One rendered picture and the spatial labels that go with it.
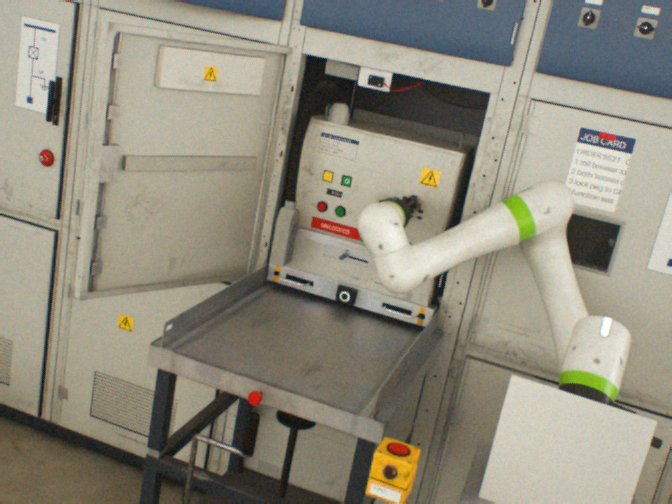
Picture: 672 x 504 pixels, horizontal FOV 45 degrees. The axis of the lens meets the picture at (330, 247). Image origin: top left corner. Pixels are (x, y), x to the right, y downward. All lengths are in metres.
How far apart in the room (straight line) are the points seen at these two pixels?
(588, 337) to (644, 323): 0.52
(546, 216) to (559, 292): 0.21
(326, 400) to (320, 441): 0.84
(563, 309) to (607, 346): 0.27
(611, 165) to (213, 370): 1.19
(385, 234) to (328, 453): 1.02
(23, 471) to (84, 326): 0.54
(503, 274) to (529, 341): 0.21
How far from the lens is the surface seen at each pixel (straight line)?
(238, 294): 2.41
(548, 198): 2.10
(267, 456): 2.87
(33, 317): 3.16
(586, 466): 1.84
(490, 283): 2.42
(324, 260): 2.51
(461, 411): 2.57
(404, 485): 1.68
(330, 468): 2.80
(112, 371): 3.03
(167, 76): 2.26
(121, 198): 2.30
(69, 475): 3.10
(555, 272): 2.19
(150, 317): 2.87
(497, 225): 2.06
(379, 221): 1.97
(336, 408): 1.91
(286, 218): 2.41
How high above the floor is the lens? 1.71
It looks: 16 degrees down
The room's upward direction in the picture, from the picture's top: 11 degrees clockwise
